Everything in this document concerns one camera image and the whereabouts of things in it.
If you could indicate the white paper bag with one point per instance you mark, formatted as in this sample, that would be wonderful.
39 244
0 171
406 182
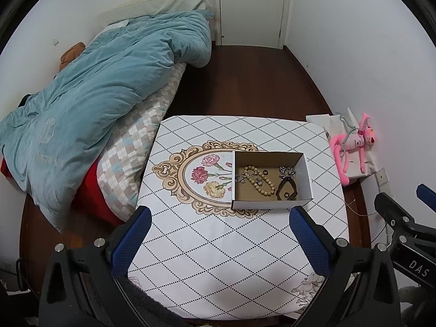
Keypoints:
320 122

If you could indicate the table with diamond pattern cloth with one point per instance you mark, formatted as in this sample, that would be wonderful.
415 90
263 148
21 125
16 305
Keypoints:
221 252

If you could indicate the small silver pendant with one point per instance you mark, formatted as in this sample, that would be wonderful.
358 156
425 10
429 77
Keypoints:
259 181

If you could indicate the checkered pillow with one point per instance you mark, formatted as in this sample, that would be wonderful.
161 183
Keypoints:
136 143

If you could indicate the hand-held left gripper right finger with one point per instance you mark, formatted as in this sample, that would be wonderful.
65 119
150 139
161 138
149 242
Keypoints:
308 242

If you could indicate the cream pillow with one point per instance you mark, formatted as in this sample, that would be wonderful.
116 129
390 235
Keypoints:
163 1

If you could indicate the light blue duvet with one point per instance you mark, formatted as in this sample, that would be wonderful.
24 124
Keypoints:
102 102

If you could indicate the red blanket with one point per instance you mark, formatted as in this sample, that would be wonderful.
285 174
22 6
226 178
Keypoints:
92 194

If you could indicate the black cloth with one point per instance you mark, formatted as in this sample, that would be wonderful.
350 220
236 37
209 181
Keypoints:
24 99

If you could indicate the white wall switch plate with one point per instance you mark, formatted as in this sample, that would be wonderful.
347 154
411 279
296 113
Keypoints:
382 177

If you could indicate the white door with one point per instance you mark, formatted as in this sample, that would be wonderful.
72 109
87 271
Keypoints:
252 6

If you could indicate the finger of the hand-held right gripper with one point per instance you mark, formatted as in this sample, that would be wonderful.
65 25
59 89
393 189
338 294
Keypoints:
386 205
426 193

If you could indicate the brown plush toy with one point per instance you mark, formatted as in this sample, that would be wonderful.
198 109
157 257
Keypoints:
72 54

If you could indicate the pink plush toy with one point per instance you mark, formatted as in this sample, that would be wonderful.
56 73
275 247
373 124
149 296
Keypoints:
356 139

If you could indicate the white cardboard box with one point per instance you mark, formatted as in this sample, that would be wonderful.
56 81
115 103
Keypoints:
272 205

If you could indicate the black smart band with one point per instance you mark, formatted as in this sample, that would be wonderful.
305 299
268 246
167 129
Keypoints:
279 188

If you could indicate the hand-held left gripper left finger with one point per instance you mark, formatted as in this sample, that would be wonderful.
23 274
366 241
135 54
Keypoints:
134 242

